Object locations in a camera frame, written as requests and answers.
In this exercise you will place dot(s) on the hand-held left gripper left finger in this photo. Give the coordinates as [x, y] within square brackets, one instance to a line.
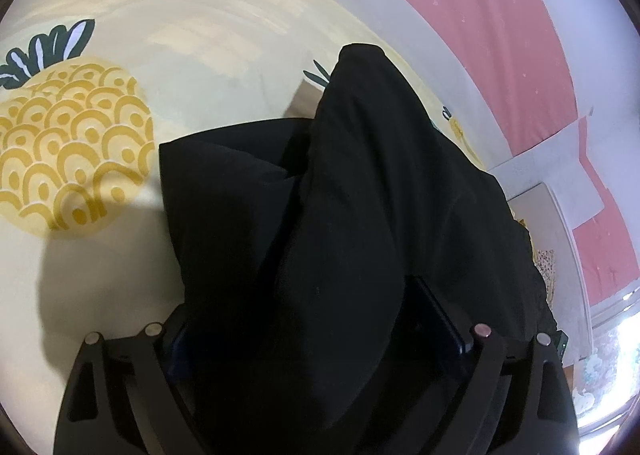
[178, 352]

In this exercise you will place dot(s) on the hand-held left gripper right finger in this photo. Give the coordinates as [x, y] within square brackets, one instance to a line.
[450, 330]

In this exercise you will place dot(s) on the black jacket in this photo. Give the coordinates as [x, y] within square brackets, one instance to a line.
[350, 215]

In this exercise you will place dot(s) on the white bedside cabinet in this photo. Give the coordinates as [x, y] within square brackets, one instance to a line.
[555, 255]

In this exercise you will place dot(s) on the pale floral cloth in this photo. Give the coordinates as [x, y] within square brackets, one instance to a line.
[607, 375]

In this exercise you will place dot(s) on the yellow pineapple print bedsheet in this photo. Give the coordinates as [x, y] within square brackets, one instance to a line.
[190, 50]

